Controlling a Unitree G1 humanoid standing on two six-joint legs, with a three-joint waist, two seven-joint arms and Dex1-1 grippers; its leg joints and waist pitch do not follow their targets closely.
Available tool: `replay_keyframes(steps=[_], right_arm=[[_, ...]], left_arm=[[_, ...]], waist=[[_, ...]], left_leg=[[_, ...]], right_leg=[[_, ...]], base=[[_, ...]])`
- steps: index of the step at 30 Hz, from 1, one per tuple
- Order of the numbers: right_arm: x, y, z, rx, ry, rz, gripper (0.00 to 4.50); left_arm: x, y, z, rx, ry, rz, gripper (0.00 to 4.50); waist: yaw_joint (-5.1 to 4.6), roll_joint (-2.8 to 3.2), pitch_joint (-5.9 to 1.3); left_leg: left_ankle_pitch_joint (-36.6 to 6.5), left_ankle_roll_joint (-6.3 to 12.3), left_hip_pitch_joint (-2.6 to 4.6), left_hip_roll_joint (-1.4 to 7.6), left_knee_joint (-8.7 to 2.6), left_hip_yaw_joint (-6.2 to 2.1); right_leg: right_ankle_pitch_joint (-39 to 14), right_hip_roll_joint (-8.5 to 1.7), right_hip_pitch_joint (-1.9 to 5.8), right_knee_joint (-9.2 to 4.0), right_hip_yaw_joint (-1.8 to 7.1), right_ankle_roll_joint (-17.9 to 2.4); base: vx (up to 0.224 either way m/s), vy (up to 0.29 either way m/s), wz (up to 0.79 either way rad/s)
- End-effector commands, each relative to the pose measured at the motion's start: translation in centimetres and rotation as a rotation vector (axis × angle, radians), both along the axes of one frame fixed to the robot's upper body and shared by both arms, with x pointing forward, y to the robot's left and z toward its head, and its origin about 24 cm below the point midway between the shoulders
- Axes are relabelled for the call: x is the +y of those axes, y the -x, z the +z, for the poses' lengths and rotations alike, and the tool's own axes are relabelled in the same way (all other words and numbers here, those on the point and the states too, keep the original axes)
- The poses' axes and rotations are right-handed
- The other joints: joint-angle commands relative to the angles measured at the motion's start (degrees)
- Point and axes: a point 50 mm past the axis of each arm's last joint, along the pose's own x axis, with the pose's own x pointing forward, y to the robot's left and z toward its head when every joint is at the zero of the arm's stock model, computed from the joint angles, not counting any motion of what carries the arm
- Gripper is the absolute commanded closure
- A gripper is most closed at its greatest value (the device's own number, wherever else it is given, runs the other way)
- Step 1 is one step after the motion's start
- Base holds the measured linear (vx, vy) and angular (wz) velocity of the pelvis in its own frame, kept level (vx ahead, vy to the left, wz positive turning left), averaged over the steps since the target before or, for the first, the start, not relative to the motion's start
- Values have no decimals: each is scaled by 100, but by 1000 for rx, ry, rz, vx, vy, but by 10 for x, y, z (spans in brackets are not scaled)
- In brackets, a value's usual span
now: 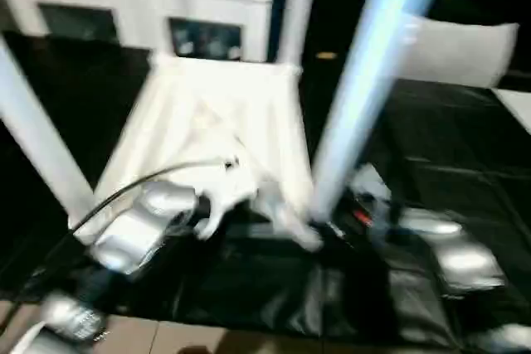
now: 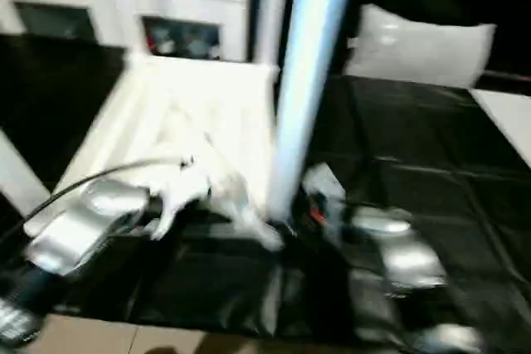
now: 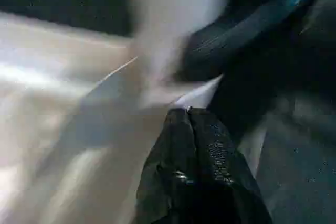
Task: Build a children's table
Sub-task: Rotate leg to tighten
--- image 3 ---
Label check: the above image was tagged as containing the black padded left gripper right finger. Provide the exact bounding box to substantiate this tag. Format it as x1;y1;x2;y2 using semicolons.
189;106;274;224

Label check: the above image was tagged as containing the black work mat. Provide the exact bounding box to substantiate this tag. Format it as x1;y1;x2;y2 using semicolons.
0;0;336;224

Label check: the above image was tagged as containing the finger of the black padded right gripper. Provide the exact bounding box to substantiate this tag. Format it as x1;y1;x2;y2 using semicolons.
181;0;318;78

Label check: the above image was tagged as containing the white plastic table top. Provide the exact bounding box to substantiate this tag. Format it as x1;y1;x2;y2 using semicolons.
0;11;224;224

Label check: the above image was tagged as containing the white plastic table leg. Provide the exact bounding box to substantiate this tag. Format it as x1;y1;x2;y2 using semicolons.
128;0;232;99

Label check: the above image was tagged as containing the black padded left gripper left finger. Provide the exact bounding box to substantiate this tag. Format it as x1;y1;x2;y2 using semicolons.
135;108;197;224

